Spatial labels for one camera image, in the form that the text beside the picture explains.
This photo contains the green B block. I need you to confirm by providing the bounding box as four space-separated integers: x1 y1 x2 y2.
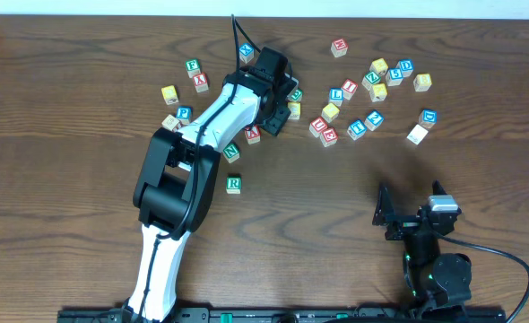
289 89 303 102

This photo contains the green R block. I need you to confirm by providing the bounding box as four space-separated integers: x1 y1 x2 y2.
226 176 242 195

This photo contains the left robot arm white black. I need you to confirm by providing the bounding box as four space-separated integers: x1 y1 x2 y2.
124 48 299 322

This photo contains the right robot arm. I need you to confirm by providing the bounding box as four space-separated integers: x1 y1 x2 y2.
372 181 472 319

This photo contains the red A block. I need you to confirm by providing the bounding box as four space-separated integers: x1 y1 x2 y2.
244 126 261 144

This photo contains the yellow block centre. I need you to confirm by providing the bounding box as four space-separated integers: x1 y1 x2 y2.
287 102 301 120

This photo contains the red U block lower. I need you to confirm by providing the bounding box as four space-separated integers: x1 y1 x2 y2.
309 117 328 137

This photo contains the green N block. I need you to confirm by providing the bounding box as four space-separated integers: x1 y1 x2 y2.
222 143 240 163

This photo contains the white blank block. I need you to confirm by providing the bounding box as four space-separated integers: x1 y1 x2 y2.
407 124 429 145

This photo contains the yellow block by L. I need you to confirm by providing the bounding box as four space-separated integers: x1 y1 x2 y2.
321 103 340 123

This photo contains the blue L block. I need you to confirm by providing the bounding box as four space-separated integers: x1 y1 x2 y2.
329 88 344 107

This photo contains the blue D block right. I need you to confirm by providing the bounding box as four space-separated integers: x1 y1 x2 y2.
418 109 438 129

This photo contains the blue d block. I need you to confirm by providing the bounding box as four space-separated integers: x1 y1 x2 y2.
418 109 438 129
396 59 414 78

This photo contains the blue X block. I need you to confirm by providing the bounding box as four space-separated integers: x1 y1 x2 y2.
238 43 255 64

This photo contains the blue T block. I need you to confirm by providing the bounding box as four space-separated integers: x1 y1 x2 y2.
347 119 367 141

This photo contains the red I block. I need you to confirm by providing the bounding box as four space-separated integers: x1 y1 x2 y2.
341 79 359 100

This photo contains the blue P block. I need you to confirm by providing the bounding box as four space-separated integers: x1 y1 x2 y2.
175 106 192 125

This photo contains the blue 2 block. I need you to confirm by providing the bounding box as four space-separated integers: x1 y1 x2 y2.
364 110 385 131

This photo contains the red block top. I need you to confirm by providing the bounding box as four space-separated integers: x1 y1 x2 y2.
331 39 349 58

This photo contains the green F block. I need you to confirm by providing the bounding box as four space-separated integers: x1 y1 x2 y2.
185 58 201 78

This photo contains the beige red block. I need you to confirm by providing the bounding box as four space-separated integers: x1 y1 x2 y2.
161 115 182 132

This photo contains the yellow 8 block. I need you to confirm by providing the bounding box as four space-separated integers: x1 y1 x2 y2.
413 74 432 92

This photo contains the green Z block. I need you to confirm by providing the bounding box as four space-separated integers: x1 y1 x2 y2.
361 71 381 91

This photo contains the yellow block by Z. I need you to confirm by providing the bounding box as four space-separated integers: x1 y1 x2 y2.
369 83 387 102

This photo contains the yellow block far left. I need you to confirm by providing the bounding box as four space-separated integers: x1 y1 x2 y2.
161 85 178 105

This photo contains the blue 5 block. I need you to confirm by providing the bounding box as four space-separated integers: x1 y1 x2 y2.
385 68 403 87

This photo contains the yellow block upper right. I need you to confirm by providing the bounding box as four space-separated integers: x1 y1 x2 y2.
369 58 388 76

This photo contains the blue D block upper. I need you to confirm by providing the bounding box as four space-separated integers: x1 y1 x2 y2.
396 59 414 78

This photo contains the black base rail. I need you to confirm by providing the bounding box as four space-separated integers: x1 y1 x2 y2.
57 305 507 323

